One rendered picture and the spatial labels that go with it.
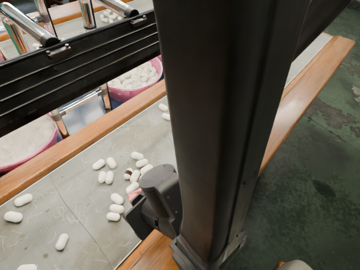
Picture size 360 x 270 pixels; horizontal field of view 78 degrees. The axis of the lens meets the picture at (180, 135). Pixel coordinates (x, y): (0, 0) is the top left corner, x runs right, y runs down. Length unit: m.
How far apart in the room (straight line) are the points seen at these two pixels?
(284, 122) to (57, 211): 0.72
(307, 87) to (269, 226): 0.83
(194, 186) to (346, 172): 1.88
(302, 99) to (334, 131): 1.30
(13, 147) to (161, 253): 0.51
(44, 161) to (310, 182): 1.58
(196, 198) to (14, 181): 0.56
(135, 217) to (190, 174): 0.28
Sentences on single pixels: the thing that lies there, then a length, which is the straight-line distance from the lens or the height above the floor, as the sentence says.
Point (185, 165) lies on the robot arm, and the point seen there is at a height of 1.16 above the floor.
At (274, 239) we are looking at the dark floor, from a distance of 1.49.
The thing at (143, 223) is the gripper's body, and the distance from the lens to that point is 0.44.
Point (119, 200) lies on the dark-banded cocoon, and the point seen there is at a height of 0.76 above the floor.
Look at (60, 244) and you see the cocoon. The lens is 0.58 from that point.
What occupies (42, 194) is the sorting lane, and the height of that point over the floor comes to 0.74.
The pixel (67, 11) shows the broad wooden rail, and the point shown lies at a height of 0.76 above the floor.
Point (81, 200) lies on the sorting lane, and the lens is 0.62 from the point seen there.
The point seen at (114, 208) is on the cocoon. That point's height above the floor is 0.76.
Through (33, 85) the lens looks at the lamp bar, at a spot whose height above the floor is 1.08.
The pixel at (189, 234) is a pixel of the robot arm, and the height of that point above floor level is 1.05.
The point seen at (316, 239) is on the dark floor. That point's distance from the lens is 1.62.
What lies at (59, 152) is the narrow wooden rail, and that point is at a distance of 0.68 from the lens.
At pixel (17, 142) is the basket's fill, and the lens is 0.80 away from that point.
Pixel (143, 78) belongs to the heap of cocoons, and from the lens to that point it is 0.90.
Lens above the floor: 1.30
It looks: 52 degrees down
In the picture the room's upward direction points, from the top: 9 degrees clockwise
